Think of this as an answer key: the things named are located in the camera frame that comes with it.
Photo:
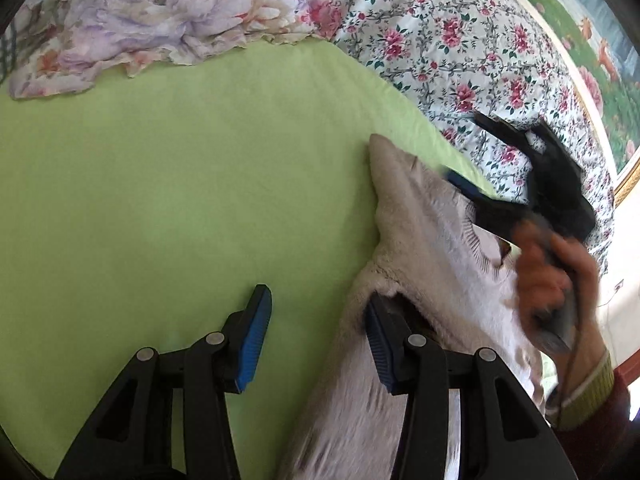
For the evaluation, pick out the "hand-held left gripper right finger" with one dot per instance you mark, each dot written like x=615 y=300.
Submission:
x=378 y=347

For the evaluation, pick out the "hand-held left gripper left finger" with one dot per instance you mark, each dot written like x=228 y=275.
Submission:
x=254 y=342

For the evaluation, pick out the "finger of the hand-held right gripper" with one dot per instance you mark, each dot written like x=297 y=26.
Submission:
x=502 y=130
x=487 y=207

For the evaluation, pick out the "beige fuzzy sweater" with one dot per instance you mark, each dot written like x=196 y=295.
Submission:
x=430 y=260

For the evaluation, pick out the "person's right forearm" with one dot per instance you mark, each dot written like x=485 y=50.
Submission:
x=595 y=400

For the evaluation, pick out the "person's right hand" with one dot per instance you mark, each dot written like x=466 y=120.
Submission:
x=542 y=275

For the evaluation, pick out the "white pink floral quilt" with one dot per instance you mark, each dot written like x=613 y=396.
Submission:
x=450 y=45

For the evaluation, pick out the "green bed sheet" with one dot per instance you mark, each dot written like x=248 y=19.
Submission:
x=150 y=185

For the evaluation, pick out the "lavender floral cloth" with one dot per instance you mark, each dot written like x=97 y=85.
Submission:
x=150 y=15

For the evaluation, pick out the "gold picture frame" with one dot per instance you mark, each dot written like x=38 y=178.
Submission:
x=629 y=180

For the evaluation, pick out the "wall poster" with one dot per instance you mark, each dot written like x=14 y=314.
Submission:
x=585 y=35

